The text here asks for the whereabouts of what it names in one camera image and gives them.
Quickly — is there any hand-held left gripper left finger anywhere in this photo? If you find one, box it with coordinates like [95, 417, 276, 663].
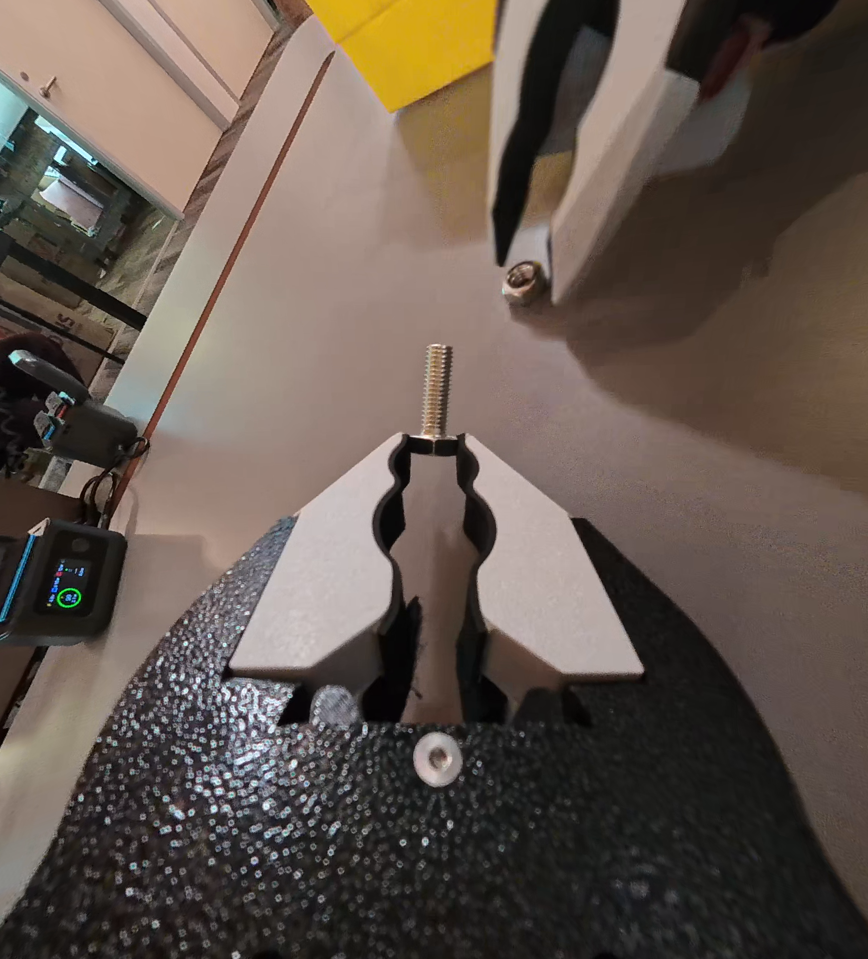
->
[228, 431, 414, 698]

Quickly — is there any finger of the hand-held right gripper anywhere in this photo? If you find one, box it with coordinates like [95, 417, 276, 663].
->
[550, 26, 751, 306]
[488, 0, 621, 267]

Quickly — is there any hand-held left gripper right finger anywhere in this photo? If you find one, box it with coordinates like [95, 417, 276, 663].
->
[458, 432, 645, 696]

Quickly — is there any silver hex nut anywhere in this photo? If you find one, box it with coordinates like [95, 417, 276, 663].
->
[501, 260, 552, 307]

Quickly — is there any silver hex bolt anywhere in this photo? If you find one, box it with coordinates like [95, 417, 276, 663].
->
[409, 343, 465, 457]

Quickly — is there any yellow box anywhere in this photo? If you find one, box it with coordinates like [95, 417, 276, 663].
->
[305, 0, 499, 113]

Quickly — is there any black power bank with display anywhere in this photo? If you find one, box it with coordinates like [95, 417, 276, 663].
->
[0, 520, 128, 650]

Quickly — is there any black charger adapter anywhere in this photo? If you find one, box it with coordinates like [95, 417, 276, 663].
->
[29, 390, 140, 467]

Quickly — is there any thin brown strip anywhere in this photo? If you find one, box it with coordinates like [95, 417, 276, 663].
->
[145, 51, 336, 443]

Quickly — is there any white cabinet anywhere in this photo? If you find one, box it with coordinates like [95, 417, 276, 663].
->
[0, 0, 274, 220]

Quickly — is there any printed cardboard box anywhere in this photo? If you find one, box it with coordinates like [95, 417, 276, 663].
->
[0, 270, 124, 353]

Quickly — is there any black looped cable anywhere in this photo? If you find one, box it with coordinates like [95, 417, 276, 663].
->
[78, 438, 152, 527]

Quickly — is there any black coiled cable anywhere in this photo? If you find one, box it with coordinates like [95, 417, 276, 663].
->
[0, 360, 39, 469]

